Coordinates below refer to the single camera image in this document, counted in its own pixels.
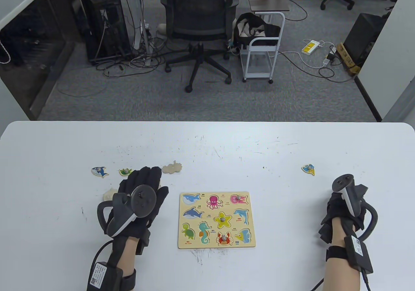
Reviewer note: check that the person's left hand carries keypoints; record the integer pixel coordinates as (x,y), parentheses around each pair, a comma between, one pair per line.
(142,177)

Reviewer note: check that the person's right hand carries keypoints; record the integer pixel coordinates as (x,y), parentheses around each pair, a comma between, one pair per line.
(334,213)

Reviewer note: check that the green turtle puzzle piece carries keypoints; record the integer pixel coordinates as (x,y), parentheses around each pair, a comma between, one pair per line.
(124,172)

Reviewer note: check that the black and white controller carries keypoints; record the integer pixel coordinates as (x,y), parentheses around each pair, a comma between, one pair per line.
(348,193)
(142,200)

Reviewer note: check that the wooden seahorse-shaped puzzle piece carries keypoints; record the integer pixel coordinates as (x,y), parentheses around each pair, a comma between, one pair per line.
(173,168)

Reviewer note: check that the wooden whale-shaped puzzle piece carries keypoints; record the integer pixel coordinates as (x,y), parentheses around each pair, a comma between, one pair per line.
(108,194)

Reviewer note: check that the blue shark puzzle piece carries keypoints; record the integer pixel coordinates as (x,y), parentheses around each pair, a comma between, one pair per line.
(100,171)

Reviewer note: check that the blue yellow fish puzzle piece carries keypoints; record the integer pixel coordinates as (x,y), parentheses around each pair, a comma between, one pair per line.
(308,168)

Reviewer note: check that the wooden puzzle frame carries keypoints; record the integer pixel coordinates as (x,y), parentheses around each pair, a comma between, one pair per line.
(207,206)

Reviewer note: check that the yellow starfish puzzle piece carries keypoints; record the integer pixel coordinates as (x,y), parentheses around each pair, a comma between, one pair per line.
(223,219)

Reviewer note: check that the red crab puzzle piece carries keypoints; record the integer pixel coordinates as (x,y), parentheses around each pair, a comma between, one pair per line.
(224,239)

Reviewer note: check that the person's right forearm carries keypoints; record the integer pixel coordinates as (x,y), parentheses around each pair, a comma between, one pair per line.
(340,274)

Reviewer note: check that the person's left forearm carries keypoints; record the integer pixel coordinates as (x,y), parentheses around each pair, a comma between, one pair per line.
(126,255)

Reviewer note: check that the black labelled wrist box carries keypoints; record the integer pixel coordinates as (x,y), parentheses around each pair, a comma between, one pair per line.
(103,276)
(356,252)

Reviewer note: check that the brown cardboard box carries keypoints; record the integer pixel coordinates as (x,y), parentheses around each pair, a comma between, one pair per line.
(347,57)

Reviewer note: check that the black power adapter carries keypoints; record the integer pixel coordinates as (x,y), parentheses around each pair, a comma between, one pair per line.
(330,57)

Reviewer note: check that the black computer tower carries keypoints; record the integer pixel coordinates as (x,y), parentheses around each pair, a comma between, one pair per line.
(103,22)

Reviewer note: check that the white yellow power strip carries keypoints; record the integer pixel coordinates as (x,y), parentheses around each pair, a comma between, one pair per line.
(309,47)

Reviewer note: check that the black mesh office chair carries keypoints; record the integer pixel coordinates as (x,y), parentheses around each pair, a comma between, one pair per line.
(197,5)

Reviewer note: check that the black boxy case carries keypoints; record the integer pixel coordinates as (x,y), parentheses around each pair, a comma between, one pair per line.
(363,35)

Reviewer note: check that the black bag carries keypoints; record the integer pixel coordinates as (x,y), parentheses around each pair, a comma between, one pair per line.
(246,20)

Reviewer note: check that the white metal frame rig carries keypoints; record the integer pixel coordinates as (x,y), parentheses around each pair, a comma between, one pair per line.
(144,18)

